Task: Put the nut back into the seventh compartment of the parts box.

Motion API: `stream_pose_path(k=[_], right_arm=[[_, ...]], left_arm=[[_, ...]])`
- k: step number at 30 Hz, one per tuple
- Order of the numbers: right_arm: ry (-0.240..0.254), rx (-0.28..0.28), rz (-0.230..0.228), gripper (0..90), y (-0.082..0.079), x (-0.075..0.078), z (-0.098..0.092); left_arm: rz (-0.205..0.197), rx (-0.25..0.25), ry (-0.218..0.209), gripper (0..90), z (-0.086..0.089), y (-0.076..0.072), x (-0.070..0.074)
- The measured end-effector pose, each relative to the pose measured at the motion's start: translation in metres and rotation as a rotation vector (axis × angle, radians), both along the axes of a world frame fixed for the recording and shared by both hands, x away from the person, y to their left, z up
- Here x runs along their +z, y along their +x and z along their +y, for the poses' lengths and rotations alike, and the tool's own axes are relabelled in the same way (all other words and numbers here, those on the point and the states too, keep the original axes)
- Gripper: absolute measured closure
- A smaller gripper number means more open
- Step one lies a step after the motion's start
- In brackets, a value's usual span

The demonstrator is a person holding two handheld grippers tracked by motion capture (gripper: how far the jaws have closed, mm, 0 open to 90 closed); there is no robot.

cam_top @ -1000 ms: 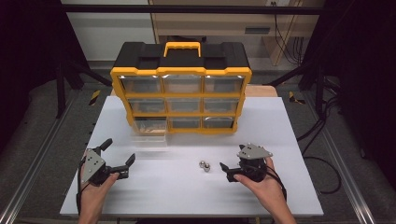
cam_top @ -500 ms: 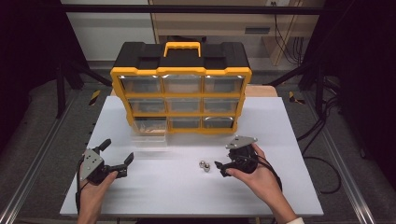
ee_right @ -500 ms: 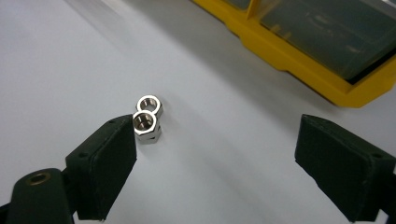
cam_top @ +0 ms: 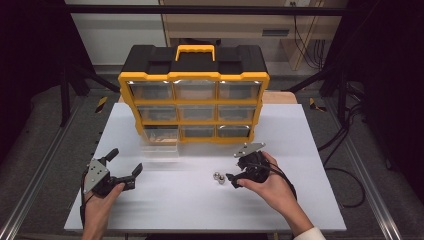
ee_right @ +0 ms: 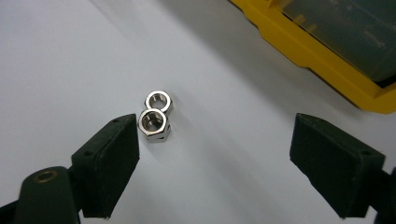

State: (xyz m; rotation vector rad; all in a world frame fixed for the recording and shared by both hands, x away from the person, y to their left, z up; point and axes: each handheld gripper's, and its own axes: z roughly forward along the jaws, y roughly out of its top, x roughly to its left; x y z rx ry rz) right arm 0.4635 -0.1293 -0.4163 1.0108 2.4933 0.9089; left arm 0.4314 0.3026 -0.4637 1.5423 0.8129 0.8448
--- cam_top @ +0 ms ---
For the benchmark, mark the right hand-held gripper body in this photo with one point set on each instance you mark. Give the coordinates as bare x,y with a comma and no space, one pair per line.
255,166

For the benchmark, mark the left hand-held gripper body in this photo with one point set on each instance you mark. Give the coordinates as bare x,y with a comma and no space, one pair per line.
96,175

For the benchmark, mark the silver cap nut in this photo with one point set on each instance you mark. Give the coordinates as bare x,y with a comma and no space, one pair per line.
221,180
217,175

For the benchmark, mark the clear plastic drawer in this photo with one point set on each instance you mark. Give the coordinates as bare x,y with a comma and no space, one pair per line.
161,136

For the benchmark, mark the yellow black organizer cabinet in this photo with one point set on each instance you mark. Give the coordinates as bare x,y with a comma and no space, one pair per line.
195,63

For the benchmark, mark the person's right hand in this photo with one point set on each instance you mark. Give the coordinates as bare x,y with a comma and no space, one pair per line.
276,191

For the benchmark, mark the person's left hand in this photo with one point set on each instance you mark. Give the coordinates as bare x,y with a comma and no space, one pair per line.
96,211

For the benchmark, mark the yellow black tape marker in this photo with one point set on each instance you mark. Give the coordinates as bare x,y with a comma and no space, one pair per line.
101,104
313,104

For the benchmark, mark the light wooden board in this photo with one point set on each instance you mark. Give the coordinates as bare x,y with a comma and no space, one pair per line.
278,97

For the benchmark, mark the black metal stand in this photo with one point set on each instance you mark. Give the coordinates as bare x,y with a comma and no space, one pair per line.
340,100
63,100

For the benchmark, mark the grid of clear drawers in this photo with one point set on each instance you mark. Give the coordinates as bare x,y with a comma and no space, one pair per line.
195,90

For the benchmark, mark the black curtain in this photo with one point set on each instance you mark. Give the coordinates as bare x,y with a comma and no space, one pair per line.
393,66
26,50

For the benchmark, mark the grey rectangular desk plate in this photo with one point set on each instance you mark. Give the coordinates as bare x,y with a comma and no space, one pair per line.
275,32

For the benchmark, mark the black horizontal bar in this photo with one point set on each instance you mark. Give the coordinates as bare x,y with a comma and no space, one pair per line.
133,9

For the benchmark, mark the aluminium floor rail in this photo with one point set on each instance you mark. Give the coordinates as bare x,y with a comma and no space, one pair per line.
37,180
384,220

